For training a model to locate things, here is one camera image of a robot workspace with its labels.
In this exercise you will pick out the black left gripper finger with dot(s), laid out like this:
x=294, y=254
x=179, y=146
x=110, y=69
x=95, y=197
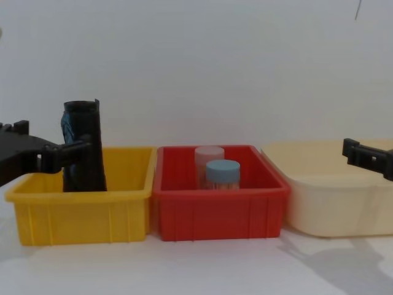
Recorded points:
x=21, y=127
x=66, y=152

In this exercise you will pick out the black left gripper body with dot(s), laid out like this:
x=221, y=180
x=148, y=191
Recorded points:
x=17, y=153

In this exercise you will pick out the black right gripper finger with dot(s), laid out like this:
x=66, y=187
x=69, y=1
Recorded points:
x=368, y=161

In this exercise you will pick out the black plastic bag roll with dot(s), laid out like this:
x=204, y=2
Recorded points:
x=87, y=166

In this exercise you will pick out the cream plastic basin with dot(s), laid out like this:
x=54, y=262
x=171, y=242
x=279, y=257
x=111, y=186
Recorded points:
x=331, y=209

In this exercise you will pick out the yellow plastic bin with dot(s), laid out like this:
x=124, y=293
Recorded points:
x=76, y=215

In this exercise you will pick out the clear jar with pink lid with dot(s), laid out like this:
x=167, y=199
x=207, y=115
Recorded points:
x=204, y=156

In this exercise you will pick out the clear jar with blue lid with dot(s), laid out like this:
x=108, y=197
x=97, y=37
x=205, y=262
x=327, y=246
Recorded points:
x=222, y=173

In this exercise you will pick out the red plastic bin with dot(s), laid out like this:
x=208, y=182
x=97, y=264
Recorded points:
x=215, y=212

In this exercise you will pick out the white table cloth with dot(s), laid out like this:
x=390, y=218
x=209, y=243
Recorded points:
x=184, y=270

